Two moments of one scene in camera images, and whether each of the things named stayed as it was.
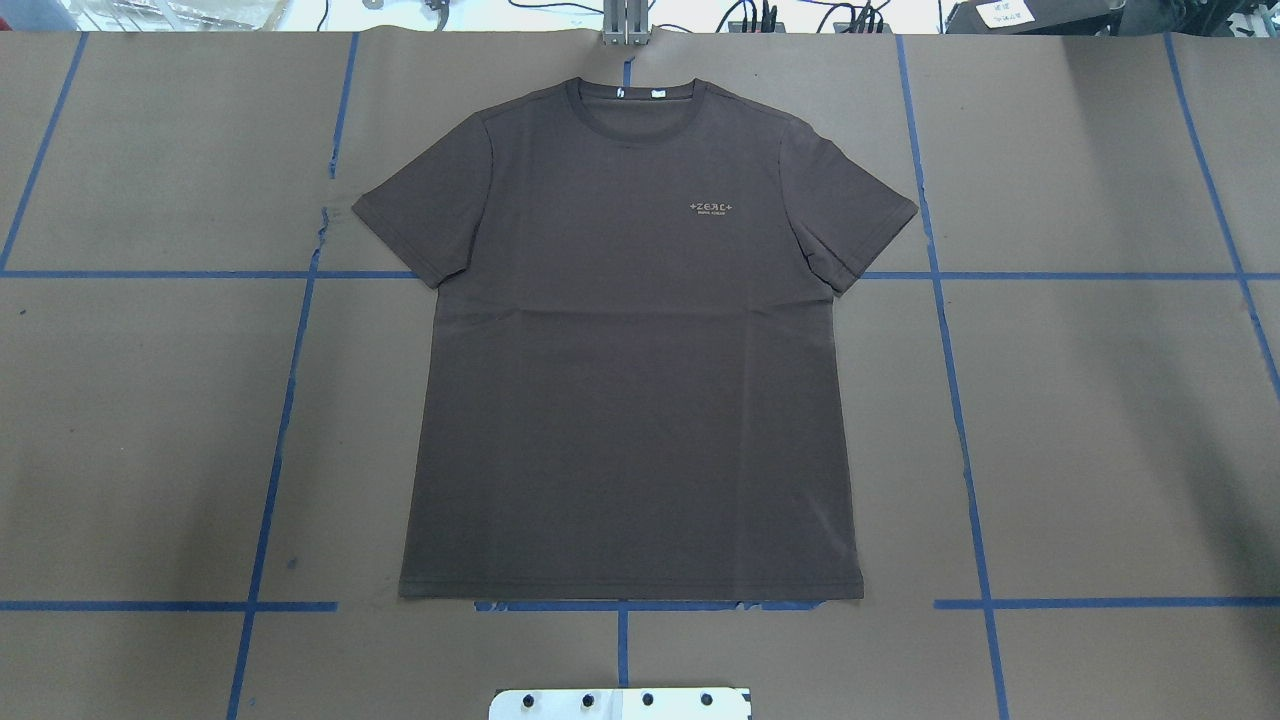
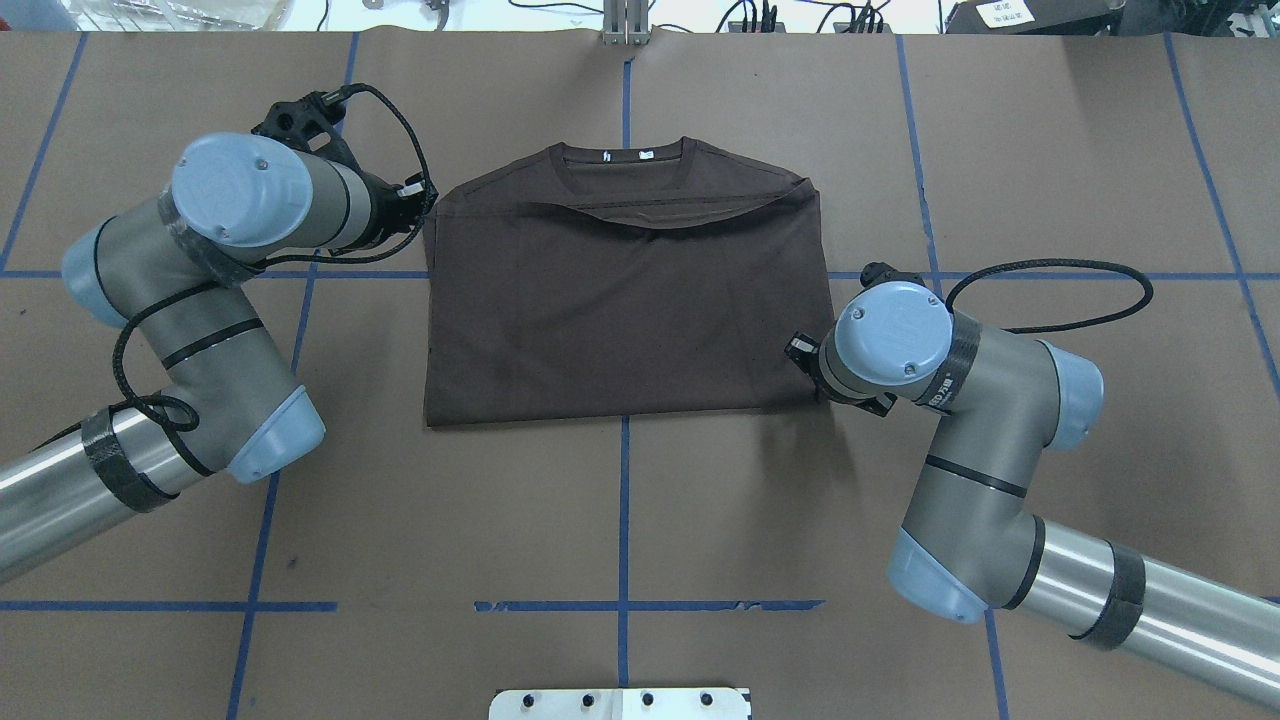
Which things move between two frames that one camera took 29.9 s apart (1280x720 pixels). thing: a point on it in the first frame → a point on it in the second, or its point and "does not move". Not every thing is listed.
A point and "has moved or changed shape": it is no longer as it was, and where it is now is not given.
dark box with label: x=1036 y=17 does not move
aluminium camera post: x=626 y=22 does not move
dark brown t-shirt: x=632 y=384 has moved or changed shape
